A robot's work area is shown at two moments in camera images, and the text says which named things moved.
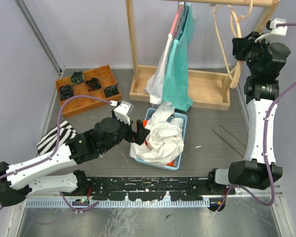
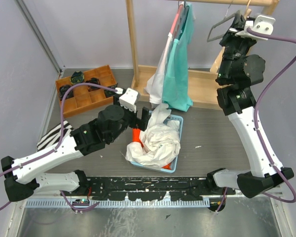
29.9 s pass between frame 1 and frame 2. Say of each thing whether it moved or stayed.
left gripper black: moved
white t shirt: moved
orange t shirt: moved
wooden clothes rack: stayed
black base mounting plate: stayed
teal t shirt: stayed
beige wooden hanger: moved
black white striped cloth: stayed
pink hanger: stayed
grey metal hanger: moved
